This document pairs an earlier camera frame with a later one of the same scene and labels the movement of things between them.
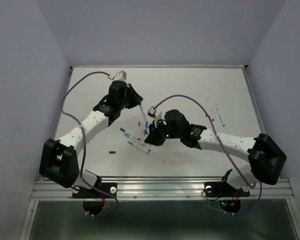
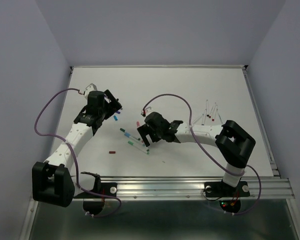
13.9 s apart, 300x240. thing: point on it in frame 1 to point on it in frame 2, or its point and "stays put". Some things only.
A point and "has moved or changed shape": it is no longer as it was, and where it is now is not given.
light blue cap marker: [128, 135] stays put
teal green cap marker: [139, 148] stays put
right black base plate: [222, 189] stays put
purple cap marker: [143, 113] has moved or changed shape
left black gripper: [136, 99] to [113, 106]
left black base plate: [95, 207] stays put
